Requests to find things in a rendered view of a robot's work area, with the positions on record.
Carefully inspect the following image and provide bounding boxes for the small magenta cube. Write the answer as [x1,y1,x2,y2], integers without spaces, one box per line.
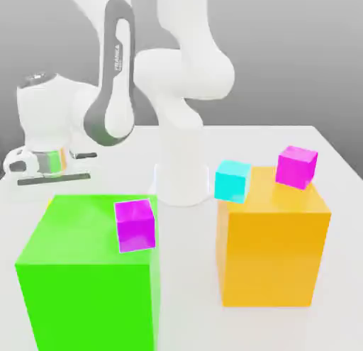
[274,145,319,191]
[113,198,157,254]

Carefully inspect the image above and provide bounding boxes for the large green box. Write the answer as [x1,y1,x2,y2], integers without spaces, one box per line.
[14,194,162,351]

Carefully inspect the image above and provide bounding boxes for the large orange box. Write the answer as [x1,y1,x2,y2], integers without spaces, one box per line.
[215,165,332,308]

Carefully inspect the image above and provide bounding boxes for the small cyan cube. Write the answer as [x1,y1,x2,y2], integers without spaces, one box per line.
[213,159,252,204]

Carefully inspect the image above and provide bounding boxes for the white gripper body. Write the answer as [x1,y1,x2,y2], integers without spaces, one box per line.
[16,171,92,188]

